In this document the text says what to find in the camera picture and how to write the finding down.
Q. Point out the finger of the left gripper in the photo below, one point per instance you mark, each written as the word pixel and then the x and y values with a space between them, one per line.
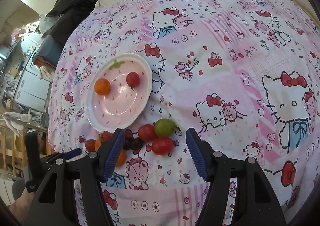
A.
pixel 65 156

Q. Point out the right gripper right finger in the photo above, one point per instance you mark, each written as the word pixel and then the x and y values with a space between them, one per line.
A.
pixel 255 202

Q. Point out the wooden chair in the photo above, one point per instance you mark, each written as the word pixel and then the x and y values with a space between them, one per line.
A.
pixel 13 153

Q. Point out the white plastic bag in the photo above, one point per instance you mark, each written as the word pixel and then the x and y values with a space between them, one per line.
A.
pixel 46 23

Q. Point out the red cherry tomato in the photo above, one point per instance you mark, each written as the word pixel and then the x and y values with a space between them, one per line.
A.
pixel 133 80
pixel 162 146
pixel 147 133

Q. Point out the left hand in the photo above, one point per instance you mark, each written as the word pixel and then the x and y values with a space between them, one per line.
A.
pixel 20 207

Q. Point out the teal sofa armrest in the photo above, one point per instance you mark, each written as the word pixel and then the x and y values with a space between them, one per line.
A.
pixel 48 54

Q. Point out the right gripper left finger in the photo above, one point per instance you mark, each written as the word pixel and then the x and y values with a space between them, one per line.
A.
pixel 54 202

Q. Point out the pink strawberry plate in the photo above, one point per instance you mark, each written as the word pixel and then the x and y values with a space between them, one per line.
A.
pixel 122 106

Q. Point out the white kitchen cabinet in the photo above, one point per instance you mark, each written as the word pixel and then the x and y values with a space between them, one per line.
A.
pixel 32 91

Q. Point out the dark purple grape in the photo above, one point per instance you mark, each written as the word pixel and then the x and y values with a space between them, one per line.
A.
pixel 128 139
pixel 136 144

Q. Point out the black clothing pile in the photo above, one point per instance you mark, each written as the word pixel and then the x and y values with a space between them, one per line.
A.
pixel 68 14

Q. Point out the hello kitty pink bedsheet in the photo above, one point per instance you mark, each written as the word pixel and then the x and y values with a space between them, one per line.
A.
pixel 243 73

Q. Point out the large orange mandarin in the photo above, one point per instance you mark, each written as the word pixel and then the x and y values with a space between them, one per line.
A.
pixel 102 86

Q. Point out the green grape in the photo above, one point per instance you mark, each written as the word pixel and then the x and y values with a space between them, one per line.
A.
pixel 164 127

